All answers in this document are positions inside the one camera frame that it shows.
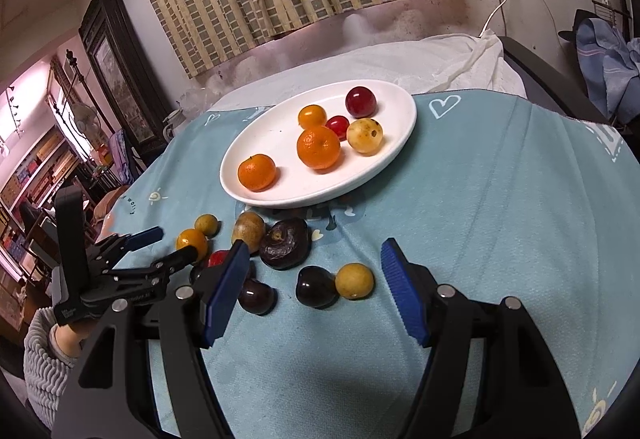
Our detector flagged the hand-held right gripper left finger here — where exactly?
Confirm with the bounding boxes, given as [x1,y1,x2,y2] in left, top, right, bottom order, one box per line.
[52,240,251,439]

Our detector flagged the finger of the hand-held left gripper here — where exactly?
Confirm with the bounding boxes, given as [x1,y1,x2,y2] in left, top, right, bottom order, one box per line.
[92,226,165,267]
[102,245,199,282]

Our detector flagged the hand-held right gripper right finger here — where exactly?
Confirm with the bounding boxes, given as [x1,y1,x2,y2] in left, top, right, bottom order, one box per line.
[380,238,596,439]

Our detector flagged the small yellow-green longan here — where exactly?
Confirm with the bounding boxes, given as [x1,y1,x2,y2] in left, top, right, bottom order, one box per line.
[194,214,219,238]

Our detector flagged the yellow longan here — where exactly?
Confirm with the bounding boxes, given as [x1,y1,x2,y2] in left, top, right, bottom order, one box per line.
[334,262,376,301]

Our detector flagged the tan longan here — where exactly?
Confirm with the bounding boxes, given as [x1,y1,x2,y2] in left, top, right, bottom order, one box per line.
[231,212,266,255]

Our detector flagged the white oval plate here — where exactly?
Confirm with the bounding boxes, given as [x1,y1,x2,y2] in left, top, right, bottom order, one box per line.
[220,80,418,210]

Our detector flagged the person's left forearm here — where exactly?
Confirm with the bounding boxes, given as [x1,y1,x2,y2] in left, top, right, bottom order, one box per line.
[22,306,88,420]

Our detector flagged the brown round cushion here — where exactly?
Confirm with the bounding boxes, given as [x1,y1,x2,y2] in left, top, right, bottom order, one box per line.
[92,186,131,230]

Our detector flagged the purple cloth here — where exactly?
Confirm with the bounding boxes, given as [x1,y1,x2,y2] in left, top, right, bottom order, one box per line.
[107,129,138,185]

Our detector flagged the white standing fan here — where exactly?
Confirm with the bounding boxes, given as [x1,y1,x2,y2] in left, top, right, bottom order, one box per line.
[70,102,98,140]

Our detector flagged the small orange mandarin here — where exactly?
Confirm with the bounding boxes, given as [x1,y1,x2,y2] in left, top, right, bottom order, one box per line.
[237,154,277,193]

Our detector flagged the white jug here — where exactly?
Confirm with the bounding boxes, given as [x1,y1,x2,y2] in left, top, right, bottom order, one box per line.
[162,108,183,140]

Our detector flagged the teal printed tablecloth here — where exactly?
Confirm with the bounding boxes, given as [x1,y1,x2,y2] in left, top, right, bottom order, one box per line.
[95,86,633,439]

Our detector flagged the yellow spotted round fruit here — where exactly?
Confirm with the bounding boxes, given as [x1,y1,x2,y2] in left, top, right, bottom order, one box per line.
[346,118,386,156]

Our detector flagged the dark wood framed picture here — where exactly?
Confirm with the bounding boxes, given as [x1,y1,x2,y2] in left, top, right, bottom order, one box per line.
[78,0,168,160]

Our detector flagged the large orange mandarin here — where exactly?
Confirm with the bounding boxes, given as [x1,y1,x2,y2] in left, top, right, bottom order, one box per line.
[296,125,342,171]

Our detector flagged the red cherry tomato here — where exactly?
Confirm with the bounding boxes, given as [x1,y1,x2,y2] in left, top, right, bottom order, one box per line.
[325,115,351,140]

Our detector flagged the small red plum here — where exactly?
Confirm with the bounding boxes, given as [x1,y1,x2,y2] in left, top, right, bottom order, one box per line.
[345,86,378,117]

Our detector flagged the yellow-orange kumquat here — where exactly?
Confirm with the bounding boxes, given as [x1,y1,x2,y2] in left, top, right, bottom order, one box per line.
[298,104,328,130]

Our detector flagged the white cloth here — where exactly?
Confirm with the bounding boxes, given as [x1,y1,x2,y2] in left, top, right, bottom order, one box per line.
[177,33,528,112]

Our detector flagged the black chair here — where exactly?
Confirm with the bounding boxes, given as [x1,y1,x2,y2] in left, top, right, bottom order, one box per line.
[500,36,616,125]

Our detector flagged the blue clothes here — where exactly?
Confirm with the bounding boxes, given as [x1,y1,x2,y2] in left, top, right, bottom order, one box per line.
[575,16,640,127]

